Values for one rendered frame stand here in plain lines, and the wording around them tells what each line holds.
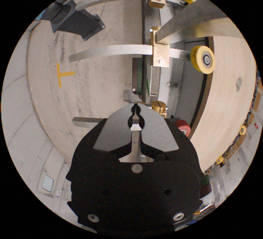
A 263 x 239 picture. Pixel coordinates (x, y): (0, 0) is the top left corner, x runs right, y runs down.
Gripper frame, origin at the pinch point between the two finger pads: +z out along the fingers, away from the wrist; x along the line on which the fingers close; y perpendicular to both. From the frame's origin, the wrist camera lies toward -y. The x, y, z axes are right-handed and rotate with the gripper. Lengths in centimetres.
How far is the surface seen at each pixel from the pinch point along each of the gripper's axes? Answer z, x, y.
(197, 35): 0.2, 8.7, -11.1
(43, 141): 69, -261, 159
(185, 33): 1.4, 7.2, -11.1
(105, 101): 100, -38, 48
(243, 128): 6, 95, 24
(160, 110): 12.8, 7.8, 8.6
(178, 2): 17.2, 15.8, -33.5
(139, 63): 29.3, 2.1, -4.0
